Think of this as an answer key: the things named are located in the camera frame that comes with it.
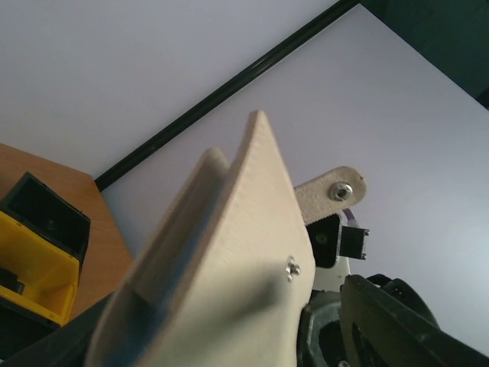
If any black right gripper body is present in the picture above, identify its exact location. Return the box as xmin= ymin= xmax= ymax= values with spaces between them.
xmin=296 ymin=274 xmax=439 ymax=366

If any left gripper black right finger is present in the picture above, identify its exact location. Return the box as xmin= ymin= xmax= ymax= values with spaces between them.
xmin=339 ymin=275 xmax=488 ymax=366

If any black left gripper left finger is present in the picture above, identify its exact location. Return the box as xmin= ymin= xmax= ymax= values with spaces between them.
xmin=1 ymin=295 xmax=111 ymax=366

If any beige card holder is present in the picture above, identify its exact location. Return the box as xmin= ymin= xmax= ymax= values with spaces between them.
xmin=84 ymin=109 xmax=369 ymax=367

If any black left card bin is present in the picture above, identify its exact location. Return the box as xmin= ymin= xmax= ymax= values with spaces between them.
xmin=0 ymin=298 xmax=60 ymax=360

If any black card bin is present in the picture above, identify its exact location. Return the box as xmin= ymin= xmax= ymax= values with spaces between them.
xmin=0 ymin=298 xmax=60 ymax=360
xmin=1 ymin=172 xmax=91 ymax=263

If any yellow middle card bin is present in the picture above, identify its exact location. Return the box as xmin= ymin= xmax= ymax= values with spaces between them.
xmin=1 ymin=213 xmax=79 ymax=326

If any black right card bin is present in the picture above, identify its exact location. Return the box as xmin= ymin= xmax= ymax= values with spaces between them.
xmin=1 ymin=172 xmax=91 ymax=263

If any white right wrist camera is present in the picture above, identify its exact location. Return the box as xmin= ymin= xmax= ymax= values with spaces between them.
xmin=306 ymin=209 xmax=370 ymax=291

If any black frame post right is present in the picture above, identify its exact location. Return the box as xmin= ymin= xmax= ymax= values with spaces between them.
xmin=95 ymin=0 xmax=360 ymax=192

